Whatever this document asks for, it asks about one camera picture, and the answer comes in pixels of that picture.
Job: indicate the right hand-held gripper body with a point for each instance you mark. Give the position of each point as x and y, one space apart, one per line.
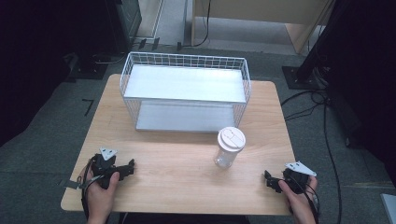
295 177

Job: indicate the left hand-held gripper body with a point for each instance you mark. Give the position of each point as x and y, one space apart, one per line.
102 166

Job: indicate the clear plastic cup white lid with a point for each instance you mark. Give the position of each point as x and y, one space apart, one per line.
229 149

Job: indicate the person's right hand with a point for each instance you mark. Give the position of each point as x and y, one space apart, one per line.
300 202

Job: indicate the person's left hand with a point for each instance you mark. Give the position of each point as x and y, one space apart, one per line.
101 196

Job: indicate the light grey box corner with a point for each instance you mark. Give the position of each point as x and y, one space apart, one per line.
389 207

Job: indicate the black equipment case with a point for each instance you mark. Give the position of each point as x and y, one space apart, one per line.
126 21

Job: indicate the black stand base plate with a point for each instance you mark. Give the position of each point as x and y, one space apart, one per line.
87 67
300 77

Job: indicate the wooden furniture frame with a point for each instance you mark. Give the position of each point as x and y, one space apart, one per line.
264 18

